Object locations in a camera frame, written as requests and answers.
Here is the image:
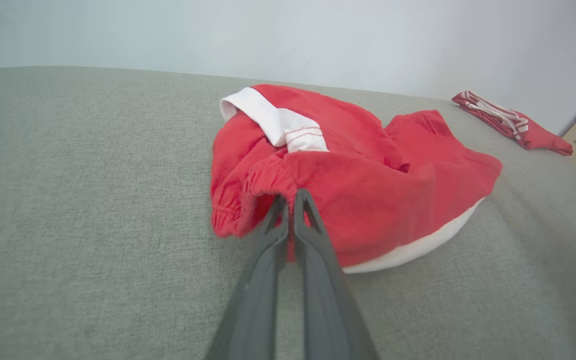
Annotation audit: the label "grey fabric sofa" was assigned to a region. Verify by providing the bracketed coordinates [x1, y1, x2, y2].
[0, 66, 576, 360]

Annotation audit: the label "red Bulls basketball jersey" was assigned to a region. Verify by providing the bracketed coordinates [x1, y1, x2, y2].
[451, 90, 574, 157]

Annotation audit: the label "red shorts with white trim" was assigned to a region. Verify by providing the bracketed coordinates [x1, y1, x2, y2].
[210, 83, 504, 275]

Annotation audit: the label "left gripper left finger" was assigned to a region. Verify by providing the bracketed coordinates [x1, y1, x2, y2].
[205, 195, 289, 360]

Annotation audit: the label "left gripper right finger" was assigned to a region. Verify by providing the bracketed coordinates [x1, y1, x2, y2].
[292, 189, 380, 360]

